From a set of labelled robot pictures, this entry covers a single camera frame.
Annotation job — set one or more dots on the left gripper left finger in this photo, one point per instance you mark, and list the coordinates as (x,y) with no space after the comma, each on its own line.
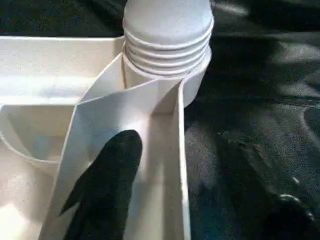
(110,180)

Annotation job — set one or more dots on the white plastic table top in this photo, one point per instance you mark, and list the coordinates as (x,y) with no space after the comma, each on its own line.
(100,112)

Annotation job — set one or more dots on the white plastic table leg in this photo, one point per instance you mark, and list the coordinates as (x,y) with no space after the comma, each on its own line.
(167,37)

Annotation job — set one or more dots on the black plastic sheet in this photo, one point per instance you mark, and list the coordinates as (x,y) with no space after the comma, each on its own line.
(262,100)

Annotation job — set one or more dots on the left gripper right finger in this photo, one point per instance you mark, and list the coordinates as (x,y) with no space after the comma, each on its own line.
(262,192)

